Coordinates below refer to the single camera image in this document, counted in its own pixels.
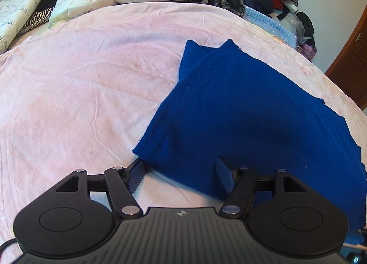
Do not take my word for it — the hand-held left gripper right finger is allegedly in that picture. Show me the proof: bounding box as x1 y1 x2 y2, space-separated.
216 156 313 219

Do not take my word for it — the pink blanket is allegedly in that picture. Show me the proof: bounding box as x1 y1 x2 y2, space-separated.
0 2 367 253

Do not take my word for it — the leopard print fur garment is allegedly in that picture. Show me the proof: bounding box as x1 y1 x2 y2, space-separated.
205 0 245 16

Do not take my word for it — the grey-blue wrapped quilt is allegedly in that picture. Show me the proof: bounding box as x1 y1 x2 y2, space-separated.
284 12 304 41

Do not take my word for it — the black cable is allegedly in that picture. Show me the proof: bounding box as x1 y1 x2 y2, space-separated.
0 239 18 259

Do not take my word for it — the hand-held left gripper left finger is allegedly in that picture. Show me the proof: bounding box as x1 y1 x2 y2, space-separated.
54 158 148 219

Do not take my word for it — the purple cloth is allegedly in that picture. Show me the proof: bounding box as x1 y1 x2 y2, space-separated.
301 43 317 61

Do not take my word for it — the blue knitted sweater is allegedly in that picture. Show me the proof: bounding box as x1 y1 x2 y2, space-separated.
132 39 367 243

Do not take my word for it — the white printed quilt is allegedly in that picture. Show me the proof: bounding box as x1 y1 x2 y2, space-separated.
0 0 62 54

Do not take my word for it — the light blue knitted blanket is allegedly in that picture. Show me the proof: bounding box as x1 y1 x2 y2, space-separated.
244 6 299 49

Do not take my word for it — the zebra print garment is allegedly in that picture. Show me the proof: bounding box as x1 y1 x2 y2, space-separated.
17 7 55 35

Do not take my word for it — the brown wooden door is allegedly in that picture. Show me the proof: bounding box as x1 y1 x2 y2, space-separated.
324 14 367 81

